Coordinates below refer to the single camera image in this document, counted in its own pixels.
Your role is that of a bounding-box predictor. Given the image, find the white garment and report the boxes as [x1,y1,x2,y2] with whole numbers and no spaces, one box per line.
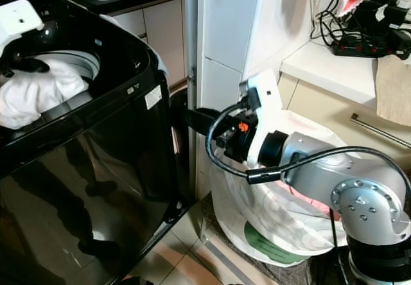
[0,56,101,130]

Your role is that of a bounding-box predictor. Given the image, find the black top-load washing machine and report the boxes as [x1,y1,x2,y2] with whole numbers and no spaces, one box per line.
[0,0,198,285]

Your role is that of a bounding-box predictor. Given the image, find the white laundry bag green patch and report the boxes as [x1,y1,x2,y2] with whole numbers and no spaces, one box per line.
[209,108,360,268]

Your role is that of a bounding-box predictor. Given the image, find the white kitchen cabinet dark counter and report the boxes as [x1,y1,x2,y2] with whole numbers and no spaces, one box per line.
[67,0,188,90]

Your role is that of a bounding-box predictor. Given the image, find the pink garment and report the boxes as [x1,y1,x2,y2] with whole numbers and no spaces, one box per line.
[286,181,342,218]

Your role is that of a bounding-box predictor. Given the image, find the beige cabinet white countertop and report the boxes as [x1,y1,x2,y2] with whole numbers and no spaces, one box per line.
[277,40,411,170]

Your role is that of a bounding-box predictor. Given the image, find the beige towel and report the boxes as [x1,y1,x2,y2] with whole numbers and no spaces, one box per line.
[373,54,411,128]

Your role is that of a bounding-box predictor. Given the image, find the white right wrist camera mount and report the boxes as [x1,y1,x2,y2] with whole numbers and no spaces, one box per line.
[239,69,283,168]

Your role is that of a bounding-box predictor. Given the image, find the grey metal door frame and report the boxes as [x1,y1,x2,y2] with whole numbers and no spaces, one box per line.
[183,0,200,199]

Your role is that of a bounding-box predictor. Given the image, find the black hanging arm cable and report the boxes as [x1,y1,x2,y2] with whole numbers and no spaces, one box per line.
[329,209,347,285]

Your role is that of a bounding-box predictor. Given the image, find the metal drawer handle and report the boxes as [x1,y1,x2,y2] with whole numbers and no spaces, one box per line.
[349,112,411,152]

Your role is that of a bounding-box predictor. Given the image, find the black power strip with cables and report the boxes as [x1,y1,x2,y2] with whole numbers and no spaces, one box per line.
[310,0,411,60]

